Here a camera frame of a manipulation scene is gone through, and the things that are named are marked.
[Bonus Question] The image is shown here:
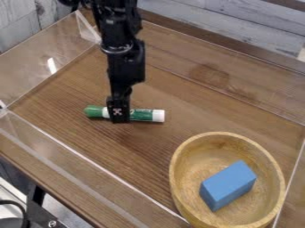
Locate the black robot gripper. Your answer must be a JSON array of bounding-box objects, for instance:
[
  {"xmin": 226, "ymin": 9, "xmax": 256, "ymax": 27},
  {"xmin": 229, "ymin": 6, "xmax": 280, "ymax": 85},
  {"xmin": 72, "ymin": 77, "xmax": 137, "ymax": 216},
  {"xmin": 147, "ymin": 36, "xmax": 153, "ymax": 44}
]
[{"xmin": 102, "ymin": 39, "xmax": 146, "ymax": 124}]

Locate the green Expo marker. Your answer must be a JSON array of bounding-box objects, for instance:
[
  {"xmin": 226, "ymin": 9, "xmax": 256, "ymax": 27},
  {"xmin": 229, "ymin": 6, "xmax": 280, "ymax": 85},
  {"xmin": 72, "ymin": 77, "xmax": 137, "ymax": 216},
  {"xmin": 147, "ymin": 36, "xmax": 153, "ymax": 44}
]
[{"xmin": 83, "ymin": 105, "xmax": 166, "ymax": 123}]

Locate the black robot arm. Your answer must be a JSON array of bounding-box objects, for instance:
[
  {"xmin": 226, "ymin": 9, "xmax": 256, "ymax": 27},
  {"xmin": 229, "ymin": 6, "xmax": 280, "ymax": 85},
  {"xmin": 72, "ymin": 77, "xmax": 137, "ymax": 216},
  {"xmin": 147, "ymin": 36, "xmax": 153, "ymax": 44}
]
[{"xmin": 59, "ymin": 0, "xmax": 146, "ymax": 123}]

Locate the brown wooden bowl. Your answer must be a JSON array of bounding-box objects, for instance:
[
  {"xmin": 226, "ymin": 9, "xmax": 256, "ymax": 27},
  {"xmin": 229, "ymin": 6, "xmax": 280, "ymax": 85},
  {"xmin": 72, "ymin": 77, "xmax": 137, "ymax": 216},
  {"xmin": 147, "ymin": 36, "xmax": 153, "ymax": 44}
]
[{"xmin": 169, "ymin": 132, "xmax": 285, "ymax": 228}]

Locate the black metal table leg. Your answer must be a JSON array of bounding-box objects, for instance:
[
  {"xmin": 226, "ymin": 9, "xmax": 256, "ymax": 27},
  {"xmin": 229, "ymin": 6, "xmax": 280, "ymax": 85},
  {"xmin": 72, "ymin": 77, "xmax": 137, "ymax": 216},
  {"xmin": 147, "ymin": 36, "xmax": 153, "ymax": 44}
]
[{"xmin": 30, "ymin": 185, "xmax": 47, "ymax": 207}]

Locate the blue foam block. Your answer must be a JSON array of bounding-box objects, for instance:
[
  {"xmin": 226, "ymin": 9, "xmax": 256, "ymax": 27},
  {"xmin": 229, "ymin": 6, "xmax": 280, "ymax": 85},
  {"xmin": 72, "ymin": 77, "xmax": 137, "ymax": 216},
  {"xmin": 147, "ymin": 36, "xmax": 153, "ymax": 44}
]
[{"xmin": 199, "ymin": 160, "xmax": 257, "ymax": 212}]

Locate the clear acrylic tray wall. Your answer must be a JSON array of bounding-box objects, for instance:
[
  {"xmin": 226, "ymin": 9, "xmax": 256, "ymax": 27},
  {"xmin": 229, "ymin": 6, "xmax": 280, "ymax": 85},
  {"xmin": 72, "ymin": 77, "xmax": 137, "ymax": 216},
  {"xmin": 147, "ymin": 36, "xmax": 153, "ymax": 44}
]
[{"xmin": 0, "ymin": 12, "xmax": 305, "ymax": 228}]

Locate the black cable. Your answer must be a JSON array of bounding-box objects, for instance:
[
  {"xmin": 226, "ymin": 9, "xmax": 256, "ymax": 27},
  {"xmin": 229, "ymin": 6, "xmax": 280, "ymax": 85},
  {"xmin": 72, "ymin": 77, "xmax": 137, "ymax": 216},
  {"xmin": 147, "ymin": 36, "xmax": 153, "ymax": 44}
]
[{"xmin": 0, "ymin": 199, "xmax": 28, "ymax": 228}]

